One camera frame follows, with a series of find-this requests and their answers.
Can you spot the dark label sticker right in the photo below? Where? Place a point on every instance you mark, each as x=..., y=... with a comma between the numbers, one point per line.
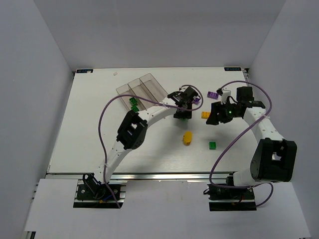
x=232, y=69

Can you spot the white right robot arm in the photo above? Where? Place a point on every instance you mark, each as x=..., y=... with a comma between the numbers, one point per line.
x=274, y=157

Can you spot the yellow rectangular lego brick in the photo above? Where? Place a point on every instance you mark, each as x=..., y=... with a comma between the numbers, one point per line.
x=205, y=115

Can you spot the dark label sticker left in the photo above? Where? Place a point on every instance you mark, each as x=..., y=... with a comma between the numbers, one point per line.
x=84, y=71

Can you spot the yellow rounded lego brick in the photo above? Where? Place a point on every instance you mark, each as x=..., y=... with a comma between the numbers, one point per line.
x=187, y=138

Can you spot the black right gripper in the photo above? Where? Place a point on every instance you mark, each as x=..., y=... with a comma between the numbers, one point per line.
x=217, y=113

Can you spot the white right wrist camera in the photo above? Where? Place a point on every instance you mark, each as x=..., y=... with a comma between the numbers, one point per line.
x=225, y=94

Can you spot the clear right bin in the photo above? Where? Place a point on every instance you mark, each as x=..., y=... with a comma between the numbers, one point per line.
x=154, y=87

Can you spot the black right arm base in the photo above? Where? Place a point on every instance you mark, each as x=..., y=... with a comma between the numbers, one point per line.
x=230, y=200

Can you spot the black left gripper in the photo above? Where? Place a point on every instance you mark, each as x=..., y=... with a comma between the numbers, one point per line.
x=182, y=114

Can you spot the aluminium table front rail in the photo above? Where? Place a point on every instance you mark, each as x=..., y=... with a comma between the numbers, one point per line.
x=139, y=176

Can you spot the clear middle bin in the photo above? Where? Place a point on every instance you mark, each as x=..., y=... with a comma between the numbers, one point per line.
x=139, y=89

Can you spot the dark label sticker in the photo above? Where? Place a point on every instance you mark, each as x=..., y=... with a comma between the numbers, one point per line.
x=232, y=69
x=84, y=71

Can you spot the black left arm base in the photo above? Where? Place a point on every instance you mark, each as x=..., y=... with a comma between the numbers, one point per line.
x=93, y=194

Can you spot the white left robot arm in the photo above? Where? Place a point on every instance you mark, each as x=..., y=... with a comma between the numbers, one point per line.
x=132, y=130

